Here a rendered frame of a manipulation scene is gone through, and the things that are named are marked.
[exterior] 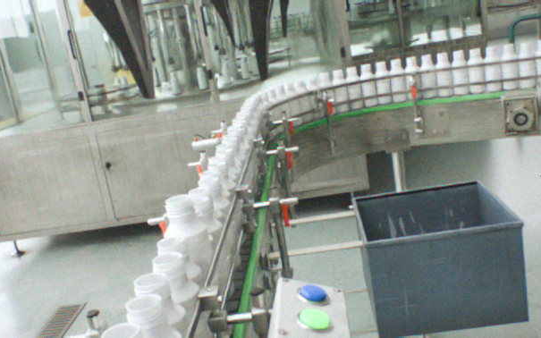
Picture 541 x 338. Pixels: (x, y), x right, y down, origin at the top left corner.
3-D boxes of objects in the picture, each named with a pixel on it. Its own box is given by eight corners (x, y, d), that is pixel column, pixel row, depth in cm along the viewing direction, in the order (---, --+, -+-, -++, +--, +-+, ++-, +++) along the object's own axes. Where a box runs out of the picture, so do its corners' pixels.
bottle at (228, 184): (215, 251, 121) (199, 170, 117) (218, 240, 126) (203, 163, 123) (246, 247, 120) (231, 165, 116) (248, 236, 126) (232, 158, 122)
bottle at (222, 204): (218, 277, 108) (199, 188, 104) (203, 268, 113) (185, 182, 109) (248, 266, 111) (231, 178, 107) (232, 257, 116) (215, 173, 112)
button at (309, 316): (298, 316, 66) (300, 304, 66) (326, 322, 66) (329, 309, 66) (298, 330, 63) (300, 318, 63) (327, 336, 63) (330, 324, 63)
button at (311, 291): (299, 291, 72) (300, 281, 71) (324, 296, 72) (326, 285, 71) (299, 303, 69) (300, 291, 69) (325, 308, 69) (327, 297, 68)
